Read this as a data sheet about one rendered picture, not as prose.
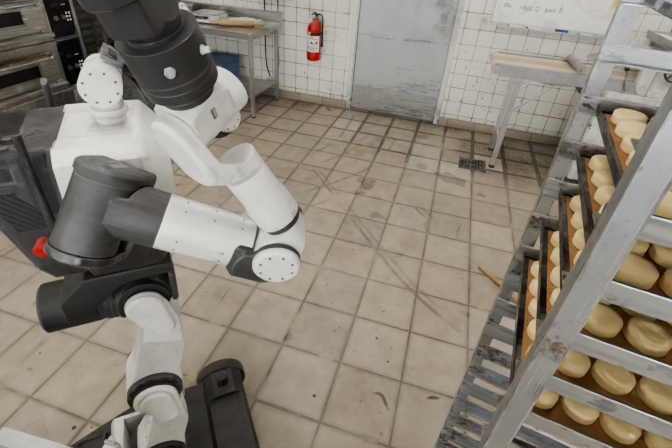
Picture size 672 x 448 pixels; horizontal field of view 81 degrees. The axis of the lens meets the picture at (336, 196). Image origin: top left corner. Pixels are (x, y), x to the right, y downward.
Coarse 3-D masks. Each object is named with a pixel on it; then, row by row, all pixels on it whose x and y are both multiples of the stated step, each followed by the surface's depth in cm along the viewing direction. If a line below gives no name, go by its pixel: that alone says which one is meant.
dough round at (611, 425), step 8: (600, 416) 61; (608, 416) 60; (600, 424) 60; (608, 424) 59; (616, 424) 59; (624, 424) 59; (608, 432) 59; (616, 432) 58; (624, 432) 58; (632, 432) 58; (640, 432) 58; (616, 440) 58; (624, 440) 58; (632, 440) 57
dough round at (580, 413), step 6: (564, 402) 62; (570, 402) 61; (576, 402) 61; (564, 408) 62; (570, 408) 60; (576, 408) 60; (582, 408) 60; (588, 408) 60; (570, 414) 61; (576, 414) 60; (582, 414) 59; (588, 414) 60; (594, 414) 60; (576, 420) 60; (582, 420) 60; (588, 420) 59; (594, 420) 60
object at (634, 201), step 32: (640, 160) 35; (640, 192) 36; (608, 224) 39; (640, 224) 37; (608, 256) 40; (576, 288) 43; (576, 320) 45; (544, 352) 49; (512, 384) 56; (544, 384) 51; (512, 416) 57
